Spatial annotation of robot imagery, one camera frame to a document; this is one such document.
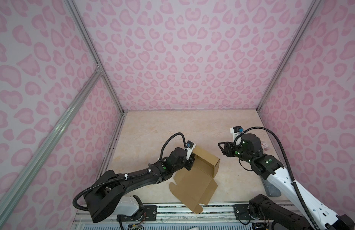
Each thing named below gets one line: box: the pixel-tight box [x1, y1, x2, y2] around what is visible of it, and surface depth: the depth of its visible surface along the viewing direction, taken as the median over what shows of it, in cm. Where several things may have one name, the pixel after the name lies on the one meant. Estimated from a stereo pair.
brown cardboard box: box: [169, 145, 221, 214], surface depth 79 cm
